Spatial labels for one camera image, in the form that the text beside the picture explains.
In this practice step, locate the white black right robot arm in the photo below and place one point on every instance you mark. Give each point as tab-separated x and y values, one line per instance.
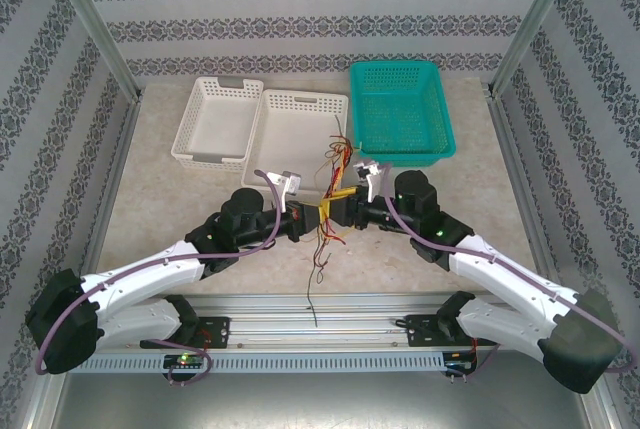
505	284

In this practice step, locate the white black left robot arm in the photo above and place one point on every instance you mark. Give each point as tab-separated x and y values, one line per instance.
140	281

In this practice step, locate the large white plastic basket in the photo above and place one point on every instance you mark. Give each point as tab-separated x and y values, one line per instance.
295	139

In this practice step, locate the teal plastic basket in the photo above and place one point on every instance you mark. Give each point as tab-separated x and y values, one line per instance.
400	114

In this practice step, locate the small white plastic basket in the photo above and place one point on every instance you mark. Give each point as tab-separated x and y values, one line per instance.
215	119

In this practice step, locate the small circuit board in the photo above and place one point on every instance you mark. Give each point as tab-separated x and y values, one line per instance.
185	360
457	366

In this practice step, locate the metal front panel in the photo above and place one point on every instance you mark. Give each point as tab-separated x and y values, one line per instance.
320	404

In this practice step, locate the aluminium side rail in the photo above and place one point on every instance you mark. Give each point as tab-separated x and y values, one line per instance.
510	159
117	169

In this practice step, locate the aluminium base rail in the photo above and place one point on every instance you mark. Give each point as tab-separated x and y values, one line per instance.
310	334

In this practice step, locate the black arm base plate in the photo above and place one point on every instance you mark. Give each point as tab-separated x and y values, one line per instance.
220	331
420	331

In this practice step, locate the aluminium frame post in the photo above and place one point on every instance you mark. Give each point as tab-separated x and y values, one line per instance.
540	4
85	9

